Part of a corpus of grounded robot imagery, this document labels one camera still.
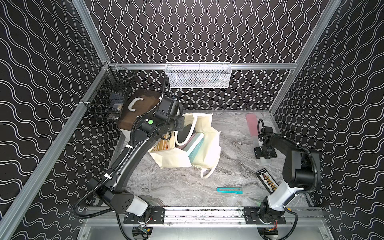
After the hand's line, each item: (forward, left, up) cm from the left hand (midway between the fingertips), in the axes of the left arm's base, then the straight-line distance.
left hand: (179, 117), depth 71 cm
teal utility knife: (-21, -29, -34) cm, 49 cm away
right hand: (0, -53, -31) cm, 62 cm away
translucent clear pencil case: (+10, -49, -32) cm, 59 cm away
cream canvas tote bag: (-4, -13, -25) cm, 29 cm away
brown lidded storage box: (+23, +30, -14) cm, 41 cm away
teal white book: (-1, -7, -25) cm, 26 cm away
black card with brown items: (-16, -50, -32) cm, 62 cm away
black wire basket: (+22, +49, -12) cm, 55 cm away
